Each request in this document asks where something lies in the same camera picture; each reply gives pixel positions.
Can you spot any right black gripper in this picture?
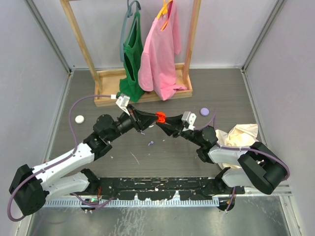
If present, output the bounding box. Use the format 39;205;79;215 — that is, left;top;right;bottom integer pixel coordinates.
156;114;203;147

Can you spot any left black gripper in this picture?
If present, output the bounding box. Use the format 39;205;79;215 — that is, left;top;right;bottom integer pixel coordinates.
107;104;158;142

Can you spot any cream cloth bag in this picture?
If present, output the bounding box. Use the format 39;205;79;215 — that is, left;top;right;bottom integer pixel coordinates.
215;123;260;170

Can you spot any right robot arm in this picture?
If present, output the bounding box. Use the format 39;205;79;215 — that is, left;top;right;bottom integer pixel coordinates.
156;112;290;195

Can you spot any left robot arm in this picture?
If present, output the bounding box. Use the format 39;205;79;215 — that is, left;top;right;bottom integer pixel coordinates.
7;105;158;221

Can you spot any white earbud case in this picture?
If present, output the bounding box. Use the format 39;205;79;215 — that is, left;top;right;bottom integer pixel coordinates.
75;115;85;124

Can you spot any green tank top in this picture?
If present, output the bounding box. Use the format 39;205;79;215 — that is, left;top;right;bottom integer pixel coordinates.
118;12;145;102

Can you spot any wooden clothes rack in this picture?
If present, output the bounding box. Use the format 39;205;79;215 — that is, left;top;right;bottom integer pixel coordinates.
61;0;201;106

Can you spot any pink shirt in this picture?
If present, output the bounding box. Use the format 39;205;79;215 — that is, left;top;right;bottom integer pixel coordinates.
138;0;187;101

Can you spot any grey blue hanger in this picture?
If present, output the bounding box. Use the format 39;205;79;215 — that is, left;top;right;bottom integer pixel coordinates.
120;0;141;62

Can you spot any yellow hanger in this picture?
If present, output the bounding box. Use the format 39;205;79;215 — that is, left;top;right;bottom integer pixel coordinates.
156;0;173;30

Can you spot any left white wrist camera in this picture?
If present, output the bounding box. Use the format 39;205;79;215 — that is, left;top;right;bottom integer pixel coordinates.
116;93;130;116

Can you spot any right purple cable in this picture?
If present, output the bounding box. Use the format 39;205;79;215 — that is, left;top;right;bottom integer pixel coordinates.
194;110;290;212

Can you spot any purple cable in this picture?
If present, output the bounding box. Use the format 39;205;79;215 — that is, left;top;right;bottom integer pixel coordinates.
194;110;290;212
6;94;118;222

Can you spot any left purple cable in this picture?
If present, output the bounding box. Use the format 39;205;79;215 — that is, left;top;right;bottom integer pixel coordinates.
6;94;118;222

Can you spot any white slotted cable duct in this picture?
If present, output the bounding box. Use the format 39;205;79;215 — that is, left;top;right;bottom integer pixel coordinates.
44;195;220;207

